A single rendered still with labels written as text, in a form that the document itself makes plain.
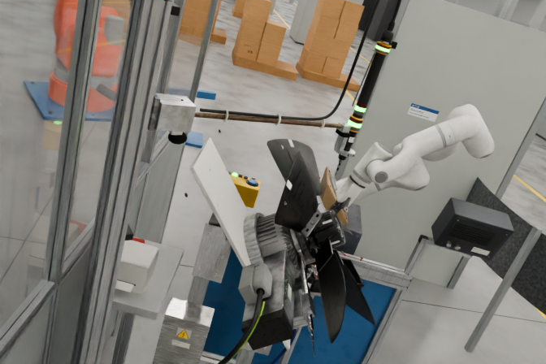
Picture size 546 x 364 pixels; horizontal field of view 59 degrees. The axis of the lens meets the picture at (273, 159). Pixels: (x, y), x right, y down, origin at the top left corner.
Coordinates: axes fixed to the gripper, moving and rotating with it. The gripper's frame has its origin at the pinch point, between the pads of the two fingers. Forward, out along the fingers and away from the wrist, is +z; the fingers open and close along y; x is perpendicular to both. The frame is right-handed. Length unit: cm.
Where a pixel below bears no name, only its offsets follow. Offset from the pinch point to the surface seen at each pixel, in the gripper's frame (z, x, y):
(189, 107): -25, -66, 58
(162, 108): -22, -71, 62
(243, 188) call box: 17.2, -32.9, -10.4
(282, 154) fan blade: -13.0, -32.5, 15.4
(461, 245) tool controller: -13, 58, -11
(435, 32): -82, 33, -158
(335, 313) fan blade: 3, -1, 59
